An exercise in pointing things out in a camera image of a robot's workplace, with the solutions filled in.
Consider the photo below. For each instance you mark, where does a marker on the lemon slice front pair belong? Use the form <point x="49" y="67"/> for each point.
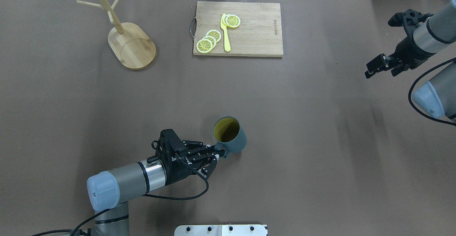
<point x="232" y="20"/>

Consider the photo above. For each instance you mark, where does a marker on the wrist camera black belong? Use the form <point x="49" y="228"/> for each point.
<point x="410" y="20"/>
<point x="168" y="145"/>

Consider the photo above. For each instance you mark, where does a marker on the yellow plastic knife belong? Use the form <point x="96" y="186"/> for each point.
<point x="226" y="41"/>

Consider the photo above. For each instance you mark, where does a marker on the lemon slice top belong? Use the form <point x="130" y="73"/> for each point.
<point x="215" y="34"/>

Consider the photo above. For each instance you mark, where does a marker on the lemon slice middle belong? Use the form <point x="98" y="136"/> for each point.
<point x="212" y="40"/>

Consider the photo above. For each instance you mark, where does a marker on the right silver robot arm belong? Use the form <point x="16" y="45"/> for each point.
<point x="433" y="93"/>

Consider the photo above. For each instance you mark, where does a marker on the blue grey mug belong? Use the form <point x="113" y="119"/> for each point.
<point x="229" y="135"/>

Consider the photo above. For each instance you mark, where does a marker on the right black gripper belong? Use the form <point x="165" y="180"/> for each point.
<point x="409" y="52"/>

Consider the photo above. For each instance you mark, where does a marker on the bamboo cutting board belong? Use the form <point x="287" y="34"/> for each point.
<point x="259" y="33"/>

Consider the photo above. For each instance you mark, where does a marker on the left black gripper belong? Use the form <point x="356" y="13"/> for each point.
<point x="177" y="172"/>

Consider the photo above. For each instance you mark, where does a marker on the lemon slice lower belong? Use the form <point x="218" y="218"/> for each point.
<point x="203" y="46"/>

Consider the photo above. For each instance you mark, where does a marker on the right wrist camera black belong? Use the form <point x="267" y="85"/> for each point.
<point x="410" y="20"/>

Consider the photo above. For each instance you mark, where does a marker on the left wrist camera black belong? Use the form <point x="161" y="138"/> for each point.
<point x="168" y="145"/>

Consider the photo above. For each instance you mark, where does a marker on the wooden cup storage rack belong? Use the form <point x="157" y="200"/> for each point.
<point x="130" y="44"/>

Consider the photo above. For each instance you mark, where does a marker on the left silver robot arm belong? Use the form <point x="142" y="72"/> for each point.
<point x="110" y="191"/>

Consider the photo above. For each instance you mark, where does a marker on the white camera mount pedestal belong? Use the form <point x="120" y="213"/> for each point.
<point x="222" y="230"/>

